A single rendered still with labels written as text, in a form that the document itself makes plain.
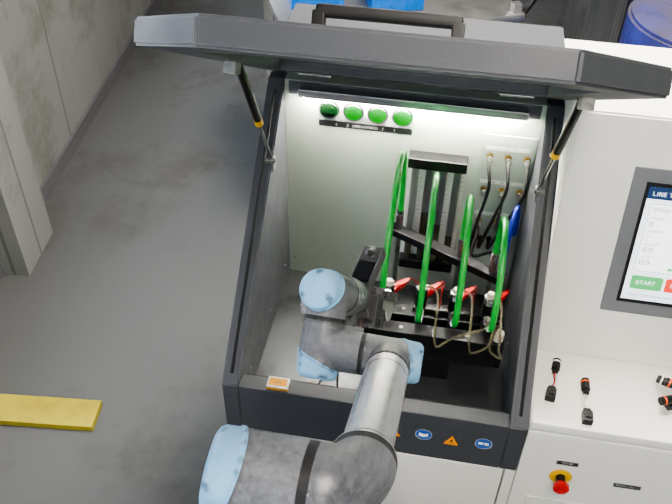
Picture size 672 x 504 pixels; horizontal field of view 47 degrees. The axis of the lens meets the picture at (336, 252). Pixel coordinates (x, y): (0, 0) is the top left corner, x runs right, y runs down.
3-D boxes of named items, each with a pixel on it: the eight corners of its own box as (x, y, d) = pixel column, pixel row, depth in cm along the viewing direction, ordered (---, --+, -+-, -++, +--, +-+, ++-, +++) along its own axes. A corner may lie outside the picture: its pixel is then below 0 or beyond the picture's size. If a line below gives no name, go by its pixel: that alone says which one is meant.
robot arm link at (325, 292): (291, 311, 135) (299, 263, 136) (317, 315, 145) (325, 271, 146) (332, 317, 132) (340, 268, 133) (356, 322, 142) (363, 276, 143)
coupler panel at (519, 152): (466, 239, 204) (482, 140, 183) (466, 231, 206) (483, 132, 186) (516, 246, 202) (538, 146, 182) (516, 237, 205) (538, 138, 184)
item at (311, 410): (242, 427, 189) (238, 386, 178) (247, 413, 192) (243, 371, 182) (498, 468, 182) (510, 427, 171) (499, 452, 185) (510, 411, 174)
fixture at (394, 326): (361, 367, 199) (363, 326, 189) (366, 338, 206) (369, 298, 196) (494, 386, 195) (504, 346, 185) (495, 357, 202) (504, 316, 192)
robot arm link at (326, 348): (353, 386, 133) (363, 322, 134) (289, 375, 134) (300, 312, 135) (357, 383, 140) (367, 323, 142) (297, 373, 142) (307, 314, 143)
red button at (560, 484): (547, 495, 178) (551, 482, 175) (546, 480, 181) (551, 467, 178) (570, 499, 178) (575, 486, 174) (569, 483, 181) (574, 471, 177)
